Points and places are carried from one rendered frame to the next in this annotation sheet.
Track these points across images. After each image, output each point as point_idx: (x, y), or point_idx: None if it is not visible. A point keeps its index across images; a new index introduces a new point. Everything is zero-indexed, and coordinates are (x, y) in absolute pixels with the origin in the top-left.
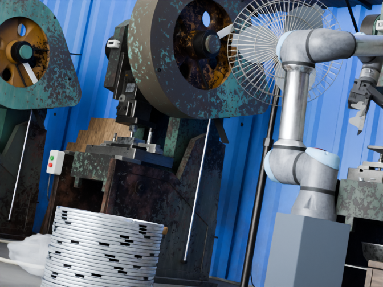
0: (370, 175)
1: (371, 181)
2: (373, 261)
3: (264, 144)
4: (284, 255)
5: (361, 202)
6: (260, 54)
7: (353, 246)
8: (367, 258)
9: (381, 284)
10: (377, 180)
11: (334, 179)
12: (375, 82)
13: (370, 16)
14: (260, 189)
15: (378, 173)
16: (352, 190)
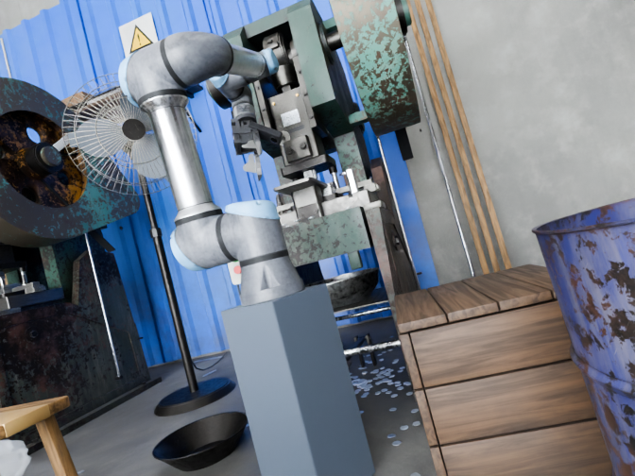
0: (283, 220)
1: (286, 226)
2: (404, 323)
3: (152, 236)
4: (263, 368)
5: (289, 250)
6: (108, 146)
7: None
8: None
9: (431, 350)
10: (292, 223)
11: (282, 233)
12: (254, 116)
13: None
14: (167, 280)
15: (290, 215)
16: None
